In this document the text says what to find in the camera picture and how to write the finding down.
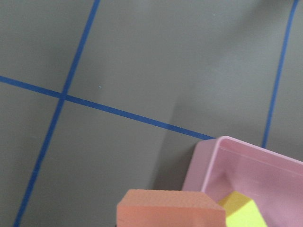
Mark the orange foam block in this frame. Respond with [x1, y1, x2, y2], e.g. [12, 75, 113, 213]
[116, 189, 226, 227]

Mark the yellow foam block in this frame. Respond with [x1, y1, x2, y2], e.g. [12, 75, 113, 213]
[218, 191, 267, 227]

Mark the pink plastic bin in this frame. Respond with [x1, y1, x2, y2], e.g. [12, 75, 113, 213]
[182, 136, 303, 227]

